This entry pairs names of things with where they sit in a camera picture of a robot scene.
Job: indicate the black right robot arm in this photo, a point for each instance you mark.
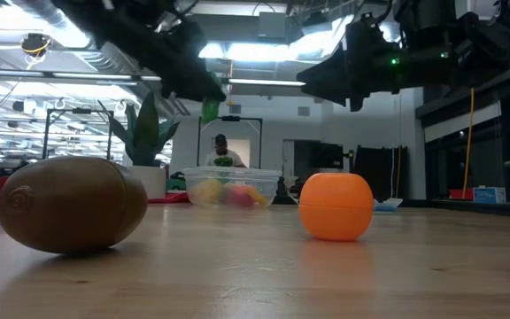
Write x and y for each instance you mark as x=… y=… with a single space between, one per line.
x=458 y=49

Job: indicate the black ceiling-mounted device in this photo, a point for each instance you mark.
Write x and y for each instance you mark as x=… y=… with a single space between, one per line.
x=36 y=44

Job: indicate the brown toy kiwi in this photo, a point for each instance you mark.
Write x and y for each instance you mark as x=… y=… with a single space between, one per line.
x=71 y=204

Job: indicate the orange toy tangerine with stem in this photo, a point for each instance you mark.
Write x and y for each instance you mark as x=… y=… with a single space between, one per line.
x=335 y=208

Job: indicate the person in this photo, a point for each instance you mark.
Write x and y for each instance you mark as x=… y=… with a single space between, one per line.
x=223 y=153

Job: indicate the small green background object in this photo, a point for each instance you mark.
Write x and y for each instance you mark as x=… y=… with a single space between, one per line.
x=176 y=184

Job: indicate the green toy pea pod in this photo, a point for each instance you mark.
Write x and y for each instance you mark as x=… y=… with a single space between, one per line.
x=210 y=111

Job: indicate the clear plastic container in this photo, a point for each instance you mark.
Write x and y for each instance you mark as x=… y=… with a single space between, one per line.
x=246 y=173

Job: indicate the red bin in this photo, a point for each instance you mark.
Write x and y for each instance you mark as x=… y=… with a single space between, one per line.
x=461 y=194

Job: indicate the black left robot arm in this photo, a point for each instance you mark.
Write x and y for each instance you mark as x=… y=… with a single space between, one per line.
x=118 y=26

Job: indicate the bumpy red toy strawberry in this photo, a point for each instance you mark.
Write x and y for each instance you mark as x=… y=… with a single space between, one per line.
x=238 y=197

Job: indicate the ceiling light tube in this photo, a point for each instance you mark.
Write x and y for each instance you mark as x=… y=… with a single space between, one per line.
x=266 y=82

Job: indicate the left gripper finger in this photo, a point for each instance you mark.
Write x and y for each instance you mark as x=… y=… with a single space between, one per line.
x=197 y=91

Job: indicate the blue and white box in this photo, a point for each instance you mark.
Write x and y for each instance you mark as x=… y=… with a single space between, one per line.
x=489 y=195

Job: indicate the grey ceiling unit box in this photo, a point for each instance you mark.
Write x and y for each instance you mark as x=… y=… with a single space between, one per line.
x=272 y=25

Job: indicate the blue-rimmed container lid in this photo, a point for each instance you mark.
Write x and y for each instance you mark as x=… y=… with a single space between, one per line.
x=388 y=205

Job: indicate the small red background object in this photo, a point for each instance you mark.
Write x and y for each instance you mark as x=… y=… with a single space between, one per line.
x=2 y=183

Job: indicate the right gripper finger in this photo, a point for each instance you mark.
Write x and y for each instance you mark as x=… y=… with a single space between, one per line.
x=326 y=80

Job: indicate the green plant in white pot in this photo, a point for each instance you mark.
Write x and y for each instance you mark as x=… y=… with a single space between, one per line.
x=149 y=181

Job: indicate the black curtain panel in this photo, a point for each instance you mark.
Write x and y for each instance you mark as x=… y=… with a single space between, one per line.
x=379 y=173

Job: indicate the black background rig frame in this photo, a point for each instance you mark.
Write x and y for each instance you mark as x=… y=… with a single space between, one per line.
x=80 y=111
x=230 y=118

